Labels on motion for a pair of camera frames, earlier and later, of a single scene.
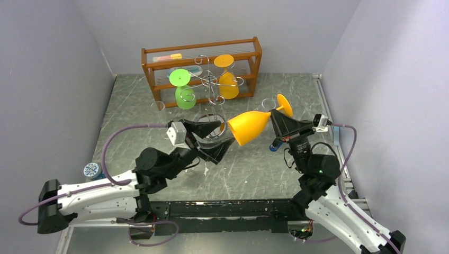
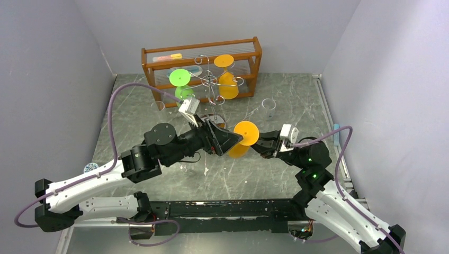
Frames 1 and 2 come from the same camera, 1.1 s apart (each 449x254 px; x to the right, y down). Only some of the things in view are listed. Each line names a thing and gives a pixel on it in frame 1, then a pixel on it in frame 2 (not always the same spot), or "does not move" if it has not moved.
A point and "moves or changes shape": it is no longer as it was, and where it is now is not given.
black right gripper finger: x=286 y=125 -> x=270 y=135
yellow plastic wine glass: x=228 y=86 does not move
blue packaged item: x=194 y=70 does not move
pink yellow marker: x=171 y=57 does not move
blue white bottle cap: x=92 y=170 does not move
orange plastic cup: x=249 y=126 moves or changes shape
